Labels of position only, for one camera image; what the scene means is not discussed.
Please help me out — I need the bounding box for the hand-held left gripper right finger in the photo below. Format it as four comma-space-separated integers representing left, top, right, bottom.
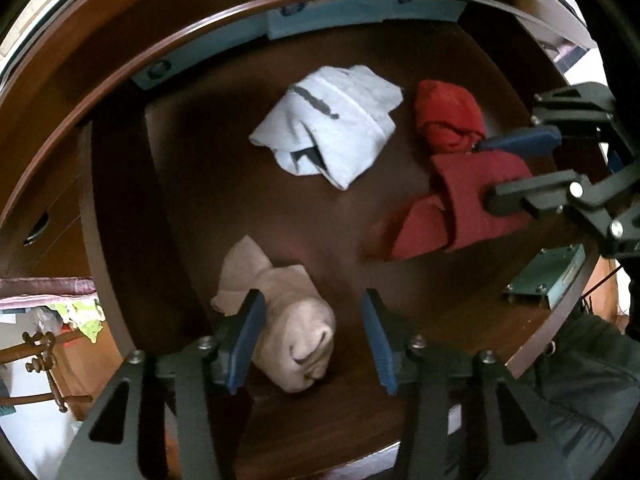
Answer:
361, 287, 566, 480

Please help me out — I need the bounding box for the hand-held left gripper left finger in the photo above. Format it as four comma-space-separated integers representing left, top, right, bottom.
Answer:
55, 287, 267, 480

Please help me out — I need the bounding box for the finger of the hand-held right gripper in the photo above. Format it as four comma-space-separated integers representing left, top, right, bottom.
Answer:
482, 160, 640, 258
472, 82, 626, 161

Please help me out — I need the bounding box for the beige underwear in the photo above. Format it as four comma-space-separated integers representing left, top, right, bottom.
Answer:
210, 235, 337, 393

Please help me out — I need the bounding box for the dark red underwear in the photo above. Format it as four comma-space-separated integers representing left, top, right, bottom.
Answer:
390, 152, 533, 261

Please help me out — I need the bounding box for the small red underwear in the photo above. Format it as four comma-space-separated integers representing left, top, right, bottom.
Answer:
414, 79, 487, 155

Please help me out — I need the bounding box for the white grey striped underwear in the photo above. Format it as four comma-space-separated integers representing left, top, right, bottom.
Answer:
249, 65, 405, 191

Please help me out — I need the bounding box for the green metal plate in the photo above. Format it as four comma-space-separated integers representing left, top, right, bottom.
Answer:
504, 244, 587, 310

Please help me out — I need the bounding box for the yellow green cloth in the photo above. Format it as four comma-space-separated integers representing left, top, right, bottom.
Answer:
47, 300, 106, 343

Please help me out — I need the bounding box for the dark green jacket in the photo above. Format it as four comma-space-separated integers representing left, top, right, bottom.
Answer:
515, 310, 640, 480

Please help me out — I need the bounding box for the wooden coat rack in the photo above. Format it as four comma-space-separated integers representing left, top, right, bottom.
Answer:
0, 330, 96, 415

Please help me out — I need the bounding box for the maroon pink cloth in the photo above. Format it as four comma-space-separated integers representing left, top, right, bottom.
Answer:
0, 277, 98, 312

